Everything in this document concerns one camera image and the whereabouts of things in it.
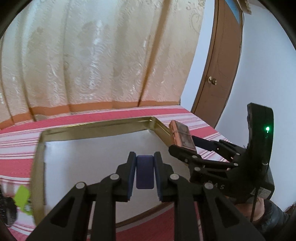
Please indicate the copper brown small box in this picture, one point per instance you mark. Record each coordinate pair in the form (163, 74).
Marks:
(181, 136)

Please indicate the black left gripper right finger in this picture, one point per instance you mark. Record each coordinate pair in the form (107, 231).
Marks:
(202, 212)

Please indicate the black toothed gear toy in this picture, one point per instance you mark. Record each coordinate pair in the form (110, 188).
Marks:
(8, 209)

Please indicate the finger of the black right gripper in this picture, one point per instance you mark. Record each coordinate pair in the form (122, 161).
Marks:
(191, 158)
(223, 148)

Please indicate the dark blue block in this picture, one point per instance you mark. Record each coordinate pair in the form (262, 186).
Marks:
(145, 172)

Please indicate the brown wooden door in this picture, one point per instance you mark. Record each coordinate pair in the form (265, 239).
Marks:
(222, 62)

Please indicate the cream patterned curtain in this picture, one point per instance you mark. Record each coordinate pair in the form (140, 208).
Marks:
(67, 57)

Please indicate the gold metal tray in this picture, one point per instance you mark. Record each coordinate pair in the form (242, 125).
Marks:
(89, 152)

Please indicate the brass door knob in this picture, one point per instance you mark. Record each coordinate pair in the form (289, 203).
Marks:
(212, 80)

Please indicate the lime green block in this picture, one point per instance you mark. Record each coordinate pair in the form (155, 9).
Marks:
(22, 200)

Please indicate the red striped tablecloth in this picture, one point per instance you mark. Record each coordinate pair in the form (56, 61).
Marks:
(18, 144)

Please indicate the right hand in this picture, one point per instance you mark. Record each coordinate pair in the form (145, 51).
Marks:
(268, 218)

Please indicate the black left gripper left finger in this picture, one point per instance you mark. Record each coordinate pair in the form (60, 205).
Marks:
(89, 210)

